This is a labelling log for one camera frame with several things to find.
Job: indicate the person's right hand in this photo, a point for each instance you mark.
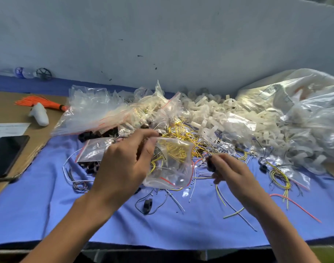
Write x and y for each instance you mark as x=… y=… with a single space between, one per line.
x=235 y=178

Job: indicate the person's left hand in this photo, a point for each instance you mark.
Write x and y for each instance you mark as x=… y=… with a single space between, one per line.
x=120 y=169

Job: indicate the red-zip plastic bag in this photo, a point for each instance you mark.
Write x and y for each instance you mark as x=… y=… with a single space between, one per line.
x=93 y=150

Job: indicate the pile of black plastic rings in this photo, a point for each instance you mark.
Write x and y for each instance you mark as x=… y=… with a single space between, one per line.
x=95 y=134

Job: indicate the clear zip plastic bag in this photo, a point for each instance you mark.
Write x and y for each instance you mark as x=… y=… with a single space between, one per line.
x=172 y=167

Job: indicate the heap of plastic bags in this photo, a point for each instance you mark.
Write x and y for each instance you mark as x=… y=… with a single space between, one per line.
x=145 y=109

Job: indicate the pile of white plastic wheels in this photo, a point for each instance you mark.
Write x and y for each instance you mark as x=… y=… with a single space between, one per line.
x=216 y=115

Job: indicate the stack of plastic bags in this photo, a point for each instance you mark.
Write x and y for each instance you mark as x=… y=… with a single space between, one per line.
x=87 y=109

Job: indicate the pile of large plastic bags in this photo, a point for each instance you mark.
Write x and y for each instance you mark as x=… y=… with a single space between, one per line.
x=298 y=101

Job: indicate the person's left forearm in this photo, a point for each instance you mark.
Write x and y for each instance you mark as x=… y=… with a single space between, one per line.
x=68 y=232

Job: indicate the person's right forearm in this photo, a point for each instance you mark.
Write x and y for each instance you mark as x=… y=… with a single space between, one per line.
x=285 y=232

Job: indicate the blue cloth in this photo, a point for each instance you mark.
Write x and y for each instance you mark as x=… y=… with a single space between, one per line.
x=35 y=211

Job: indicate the white handheld device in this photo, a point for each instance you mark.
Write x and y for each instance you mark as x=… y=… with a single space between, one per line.
x=39 y=115

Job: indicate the orange tie bundle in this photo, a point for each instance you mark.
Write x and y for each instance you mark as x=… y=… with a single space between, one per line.
x=38 y=101

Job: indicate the black smartphone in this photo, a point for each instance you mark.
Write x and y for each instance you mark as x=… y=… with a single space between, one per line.
x=7 y=155

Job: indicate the white paper sheet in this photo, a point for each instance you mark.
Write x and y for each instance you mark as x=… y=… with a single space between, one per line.
x=8 y=128

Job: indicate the black round wheel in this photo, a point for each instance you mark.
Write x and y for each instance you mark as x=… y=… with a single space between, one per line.
x=44 y=74

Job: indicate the brown cardboard sheet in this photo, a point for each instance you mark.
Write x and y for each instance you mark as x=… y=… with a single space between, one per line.
x=10 y=112

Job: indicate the clear plastic water bottle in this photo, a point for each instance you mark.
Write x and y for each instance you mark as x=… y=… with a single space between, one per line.
x=16 y=72

